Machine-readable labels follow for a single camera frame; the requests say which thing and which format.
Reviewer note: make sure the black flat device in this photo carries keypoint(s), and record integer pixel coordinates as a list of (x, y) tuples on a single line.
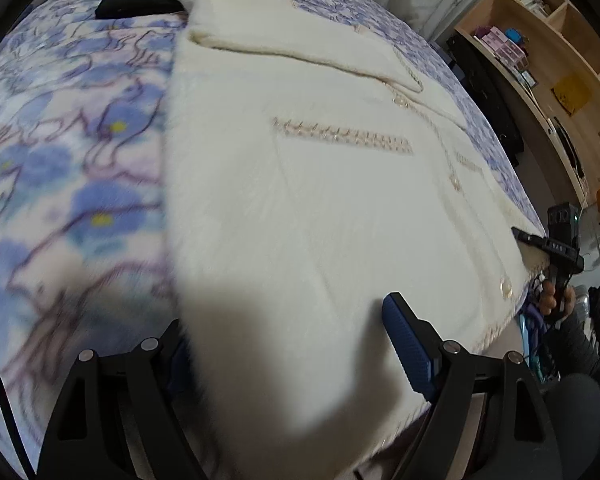
[(567, 147)]

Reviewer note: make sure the purple plastic item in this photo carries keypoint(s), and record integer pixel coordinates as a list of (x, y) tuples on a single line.
[(532, 322)]

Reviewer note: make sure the person's right hand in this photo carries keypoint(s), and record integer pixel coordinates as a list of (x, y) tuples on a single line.
[(547, 302)]

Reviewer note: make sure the yellow brown envelope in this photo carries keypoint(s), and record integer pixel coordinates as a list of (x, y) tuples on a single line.
[(572, 95)]

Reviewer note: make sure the wooden desk shelf unit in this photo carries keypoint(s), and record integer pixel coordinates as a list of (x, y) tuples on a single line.
[(545, 60)]

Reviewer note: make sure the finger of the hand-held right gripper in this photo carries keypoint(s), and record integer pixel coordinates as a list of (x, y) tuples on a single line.
[(527, 238)]

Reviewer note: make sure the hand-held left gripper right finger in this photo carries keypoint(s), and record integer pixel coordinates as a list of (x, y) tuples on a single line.
[(410, 350)]

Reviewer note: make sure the stack of pink boxes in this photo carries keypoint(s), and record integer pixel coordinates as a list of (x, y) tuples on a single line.
[(502, 50)]

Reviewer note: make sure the person's leg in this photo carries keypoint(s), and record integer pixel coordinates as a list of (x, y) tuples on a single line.
[(590, 410)]

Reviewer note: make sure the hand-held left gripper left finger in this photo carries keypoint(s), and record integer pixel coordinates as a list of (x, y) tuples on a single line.
[(162, 347)]

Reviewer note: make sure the purple floral blanket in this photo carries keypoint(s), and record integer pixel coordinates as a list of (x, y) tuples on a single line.
[(70, 160)]

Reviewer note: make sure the person's right forearm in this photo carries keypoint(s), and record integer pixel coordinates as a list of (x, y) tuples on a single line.
[(575, 345)]

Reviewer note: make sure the cream fuzzy cardigan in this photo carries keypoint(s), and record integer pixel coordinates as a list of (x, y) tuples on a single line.
[(305, 210)]

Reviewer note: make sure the small blue box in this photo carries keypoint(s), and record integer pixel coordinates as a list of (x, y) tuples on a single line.
[(513, 37)]

